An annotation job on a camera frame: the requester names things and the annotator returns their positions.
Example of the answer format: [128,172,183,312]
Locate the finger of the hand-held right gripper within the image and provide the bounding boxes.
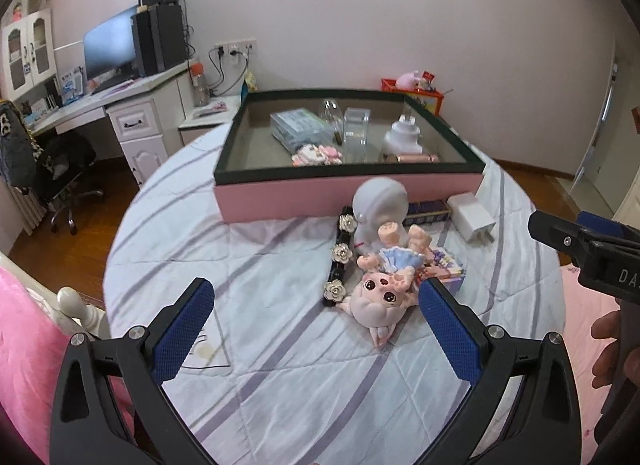
[527,210,601,266]
[577,211,640,247]

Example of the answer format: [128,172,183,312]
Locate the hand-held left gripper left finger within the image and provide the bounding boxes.
[49,276,217,465]

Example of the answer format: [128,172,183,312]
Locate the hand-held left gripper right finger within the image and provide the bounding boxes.
[419,276,583,465]

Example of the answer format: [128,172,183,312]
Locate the pink pig doll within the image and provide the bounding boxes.
[335,222,432,348]

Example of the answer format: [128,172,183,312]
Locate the pink box with dark rim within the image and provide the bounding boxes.
[214,89,487,225]

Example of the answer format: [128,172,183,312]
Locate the white plug-in night light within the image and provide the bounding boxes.
[384,115,424,153]

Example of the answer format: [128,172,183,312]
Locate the pink white cartoon trinket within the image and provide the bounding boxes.
[292,144,344,166]

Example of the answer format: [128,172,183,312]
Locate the clear acrylic box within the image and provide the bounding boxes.
[344,108,372,147]

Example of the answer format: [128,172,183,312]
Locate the clear plastic case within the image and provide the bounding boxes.
[270,109,335,153]

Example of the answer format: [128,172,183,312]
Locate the person's right hand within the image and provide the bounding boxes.
[590,312,622,389]

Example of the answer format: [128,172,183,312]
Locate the pink printed bed quilt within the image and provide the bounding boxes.
[559,262,623,446]

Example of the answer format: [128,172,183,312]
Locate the colourful small box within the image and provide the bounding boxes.
[422,245,467,294]

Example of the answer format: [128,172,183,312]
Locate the white charger plug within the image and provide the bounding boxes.
[446,192,497,246]

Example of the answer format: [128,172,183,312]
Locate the white grey striped quilt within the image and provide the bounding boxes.
[102,120,568,465]

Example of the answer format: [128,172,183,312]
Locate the purple flat box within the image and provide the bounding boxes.
[404,199,452,227]

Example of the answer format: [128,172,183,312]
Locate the black flower hair clip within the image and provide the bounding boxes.
[322,204,359,307]

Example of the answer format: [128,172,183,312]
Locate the bright pink blanket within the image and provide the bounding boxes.
[0,265,133,465]

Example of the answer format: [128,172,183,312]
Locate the white round-headed figurine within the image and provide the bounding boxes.
[352,178,409,253]

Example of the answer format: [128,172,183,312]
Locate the red storage box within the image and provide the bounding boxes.
[381,78,444,117]

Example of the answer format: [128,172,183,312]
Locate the pale curtain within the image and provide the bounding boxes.
[5,180,49,236]

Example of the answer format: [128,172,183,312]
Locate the black office chair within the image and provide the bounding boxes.
[0,100,106,236]

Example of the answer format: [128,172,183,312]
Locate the white desk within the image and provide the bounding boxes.
[22,62,201,186]

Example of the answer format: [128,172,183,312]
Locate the low white side table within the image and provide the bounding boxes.
[179,95,246,146]

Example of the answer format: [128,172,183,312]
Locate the orange-capped bottle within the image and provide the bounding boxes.
[191,64,211,107]

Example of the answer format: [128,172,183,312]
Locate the dark patterned jacket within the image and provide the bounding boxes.
[0,100,42,191]

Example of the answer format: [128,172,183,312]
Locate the black keyboard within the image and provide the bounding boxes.
[90,76,136,94]

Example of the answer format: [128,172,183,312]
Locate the blue white box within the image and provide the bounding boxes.
[59,68,85,106]

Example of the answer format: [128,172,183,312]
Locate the black computer tower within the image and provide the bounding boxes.
[131,4,186,77]

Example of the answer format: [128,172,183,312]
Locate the black computer monitor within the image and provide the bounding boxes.
[82,8,141,81]

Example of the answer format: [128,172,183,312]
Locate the white glass-door cabinet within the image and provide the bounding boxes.
[1,8,56,101]

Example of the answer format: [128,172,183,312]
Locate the white bed post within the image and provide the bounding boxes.
[56,286,109,342]

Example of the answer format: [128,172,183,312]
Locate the black power cables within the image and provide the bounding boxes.
[206,44,251,97]

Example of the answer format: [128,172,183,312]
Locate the white wall socket strip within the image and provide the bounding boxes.
[215,40,258,57]

